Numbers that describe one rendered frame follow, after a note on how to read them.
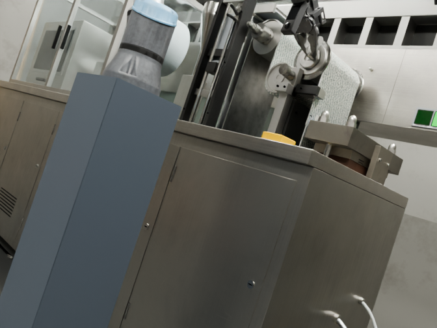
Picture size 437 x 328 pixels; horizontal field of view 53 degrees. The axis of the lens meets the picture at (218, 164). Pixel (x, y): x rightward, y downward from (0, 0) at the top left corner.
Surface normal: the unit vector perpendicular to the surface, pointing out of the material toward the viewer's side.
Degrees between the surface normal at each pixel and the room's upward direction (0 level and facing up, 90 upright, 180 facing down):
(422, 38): 90
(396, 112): 90
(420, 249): 90
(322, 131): 90
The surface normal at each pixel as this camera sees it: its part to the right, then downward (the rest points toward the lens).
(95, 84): -0.66, -0.24
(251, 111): 0.67, 0.21
